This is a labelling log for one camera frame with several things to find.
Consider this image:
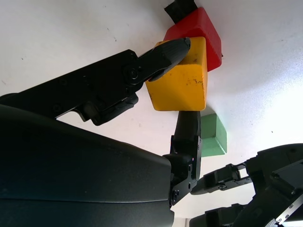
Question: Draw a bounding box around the red wooden block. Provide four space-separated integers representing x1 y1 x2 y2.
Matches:
163 7 223 72

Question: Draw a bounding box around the green wooden block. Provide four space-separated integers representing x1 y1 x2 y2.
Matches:
200 113 228 157

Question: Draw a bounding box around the yellow wooden block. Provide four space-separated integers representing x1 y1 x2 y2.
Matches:
144 36 208 112

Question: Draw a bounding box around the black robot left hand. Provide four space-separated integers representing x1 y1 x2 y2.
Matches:
189 143 303 227

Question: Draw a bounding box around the black tape strip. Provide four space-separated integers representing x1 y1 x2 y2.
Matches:
163 0 224 58

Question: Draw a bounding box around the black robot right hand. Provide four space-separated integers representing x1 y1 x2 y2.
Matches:
0 36 203 227

